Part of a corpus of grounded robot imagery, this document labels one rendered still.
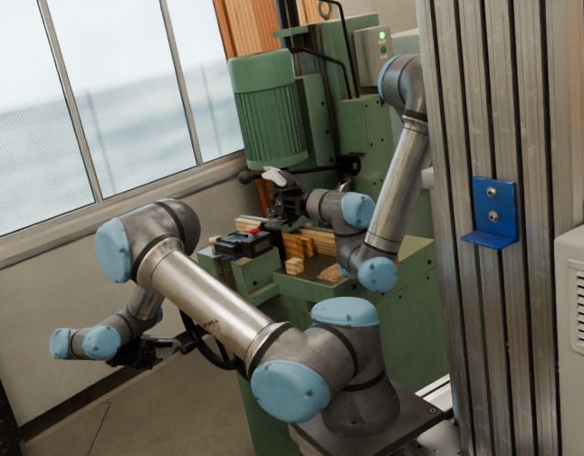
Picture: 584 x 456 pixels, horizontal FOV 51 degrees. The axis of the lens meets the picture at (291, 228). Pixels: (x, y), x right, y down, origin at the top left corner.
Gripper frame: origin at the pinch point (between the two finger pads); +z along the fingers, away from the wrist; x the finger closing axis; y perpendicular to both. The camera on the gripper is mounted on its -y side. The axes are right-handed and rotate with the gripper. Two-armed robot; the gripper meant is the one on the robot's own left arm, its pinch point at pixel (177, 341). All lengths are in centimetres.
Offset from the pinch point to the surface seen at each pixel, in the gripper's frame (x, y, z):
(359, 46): 23, -93, 24
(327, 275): 36.4, -27.2, 15.6
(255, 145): 12, -58, 3
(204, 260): -14.8, -23.0, 14.0
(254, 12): -118, -151, 88
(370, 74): 26, -86, 28
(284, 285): 22.8, -22.0, 14.6
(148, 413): -91, 54, 57
